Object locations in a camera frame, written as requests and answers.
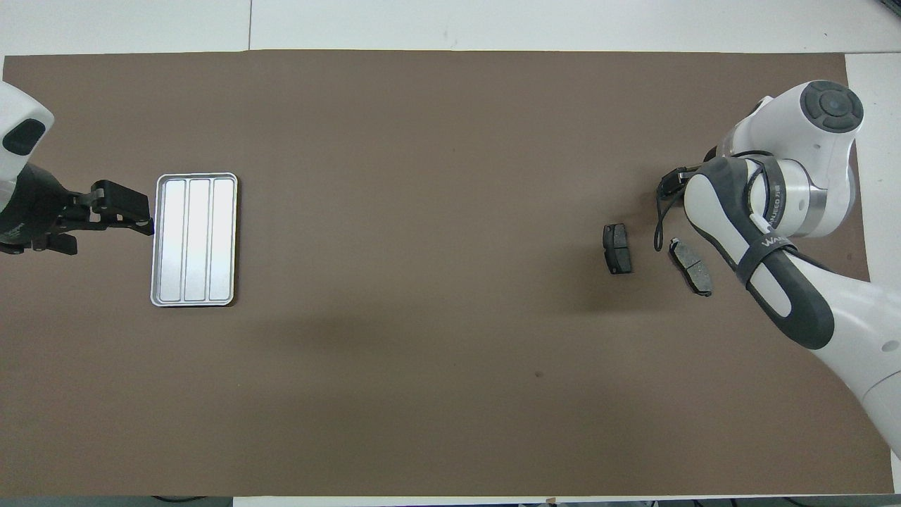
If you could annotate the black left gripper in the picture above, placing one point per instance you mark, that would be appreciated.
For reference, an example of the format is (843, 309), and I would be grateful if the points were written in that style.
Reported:
(39, 211)

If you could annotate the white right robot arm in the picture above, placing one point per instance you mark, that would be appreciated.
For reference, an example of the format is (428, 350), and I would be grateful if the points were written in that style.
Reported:
(809, 183)

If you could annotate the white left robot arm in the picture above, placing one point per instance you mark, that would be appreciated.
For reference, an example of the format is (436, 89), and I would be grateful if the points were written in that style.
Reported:
(21, 105)

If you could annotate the silver ribbed metal tray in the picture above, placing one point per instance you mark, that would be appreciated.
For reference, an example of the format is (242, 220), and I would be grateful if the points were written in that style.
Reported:
(194, 239)

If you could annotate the brown table mat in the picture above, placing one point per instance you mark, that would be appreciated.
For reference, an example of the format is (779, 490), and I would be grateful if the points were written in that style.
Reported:
(422, 317)

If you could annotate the short dark brake pad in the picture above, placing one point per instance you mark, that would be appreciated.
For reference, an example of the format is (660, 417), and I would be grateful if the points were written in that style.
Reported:
(618, 248)

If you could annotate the long dark brake pad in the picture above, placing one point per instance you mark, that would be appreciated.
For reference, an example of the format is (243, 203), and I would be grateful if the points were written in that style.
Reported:
(691, 267)

